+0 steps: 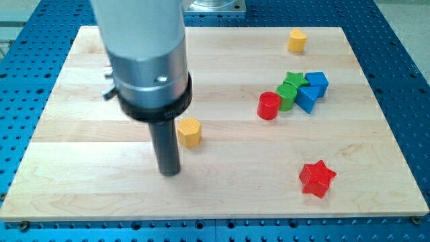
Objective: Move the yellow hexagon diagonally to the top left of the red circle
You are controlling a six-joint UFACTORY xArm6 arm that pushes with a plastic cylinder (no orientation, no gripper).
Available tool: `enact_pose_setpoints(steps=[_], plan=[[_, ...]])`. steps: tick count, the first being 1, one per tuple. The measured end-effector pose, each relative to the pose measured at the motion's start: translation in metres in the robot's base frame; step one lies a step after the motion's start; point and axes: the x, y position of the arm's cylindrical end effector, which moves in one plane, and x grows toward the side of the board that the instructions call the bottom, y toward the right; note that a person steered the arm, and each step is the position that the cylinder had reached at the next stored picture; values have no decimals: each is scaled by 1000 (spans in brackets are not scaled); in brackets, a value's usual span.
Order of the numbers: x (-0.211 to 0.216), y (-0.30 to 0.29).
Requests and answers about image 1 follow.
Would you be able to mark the black flange ring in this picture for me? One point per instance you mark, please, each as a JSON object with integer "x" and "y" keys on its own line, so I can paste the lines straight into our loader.
{"x": 161, "y": 114}

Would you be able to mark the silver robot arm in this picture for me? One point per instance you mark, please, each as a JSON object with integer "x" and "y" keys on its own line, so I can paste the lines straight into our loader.
{"x": 146, "y": 45}

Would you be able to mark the blue triangle block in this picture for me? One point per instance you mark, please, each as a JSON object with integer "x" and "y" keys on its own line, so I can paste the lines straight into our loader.
{"x": 306, "y": 98}

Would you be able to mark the wooden board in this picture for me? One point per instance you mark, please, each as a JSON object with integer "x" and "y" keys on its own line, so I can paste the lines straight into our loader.
{"x": 88, "y": 161}

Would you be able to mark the yellow heart block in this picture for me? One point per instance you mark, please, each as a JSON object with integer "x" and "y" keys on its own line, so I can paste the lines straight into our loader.
{"x": 297, "y": 41}

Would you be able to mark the red star block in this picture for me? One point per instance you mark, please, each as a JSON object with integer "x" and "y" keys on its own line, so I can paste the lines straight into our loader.
{"x": 316, "y": 178}

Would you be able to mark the red cylinder block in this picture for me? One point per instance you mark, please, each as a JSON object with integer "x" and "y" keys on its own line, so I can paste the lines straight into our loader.
{"x": 268, "y": 106}

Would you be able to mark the green star block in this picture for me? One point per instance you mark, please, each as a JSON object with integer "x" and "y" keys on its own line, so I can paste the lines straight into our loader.
{"x": 296, "y": 79}

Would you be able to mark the yellow hexagon block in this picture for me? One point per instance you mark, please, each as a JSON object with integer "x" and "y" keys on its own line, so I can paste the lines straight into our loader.
{"x": 189, "y": 132}

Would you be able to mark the blue cube block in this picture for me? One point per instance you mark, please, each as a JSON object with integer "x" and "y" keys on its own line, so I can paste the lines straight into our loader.
{"x": 318, "y": 79}

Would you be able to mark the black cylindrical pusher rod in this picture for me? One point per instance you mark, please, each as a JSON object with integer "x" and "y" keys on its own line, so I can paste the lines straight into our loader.
{"x": 164, "y": 140}

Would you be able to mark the green cylinder block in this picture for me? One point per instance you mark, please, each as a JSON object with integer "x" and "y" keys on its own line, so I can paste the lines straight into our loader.
{"x": 287, "y": 92}

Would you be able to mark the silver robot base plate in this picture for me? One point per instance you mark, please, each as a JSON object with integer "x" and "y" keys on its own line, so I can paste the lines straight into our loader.
{"x": 215, "y": 6}

